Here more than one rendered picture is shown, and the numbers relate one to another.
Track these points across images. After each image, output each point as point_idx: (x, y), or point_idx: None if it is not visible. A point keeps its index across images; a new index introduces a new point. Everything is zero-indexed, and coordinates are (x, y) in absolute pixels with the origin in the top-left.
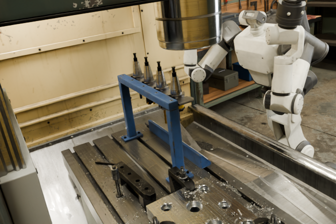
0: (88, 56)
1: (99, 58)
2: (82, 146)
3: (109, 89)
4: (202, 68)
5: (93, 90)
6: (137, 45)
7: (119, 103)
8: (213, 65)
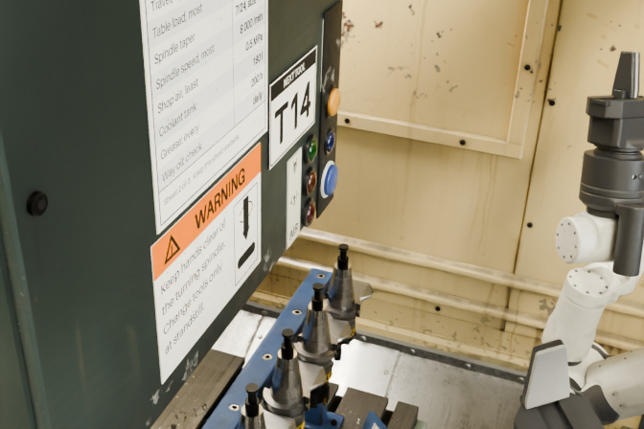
0: (352, 161)
1: (380, 178)
2: (220, 360)
3: (384, 259)
4: (572, 391)
5: (338, 244)
6: (504, 191)
7: (403, 305)
8: (621, 403)
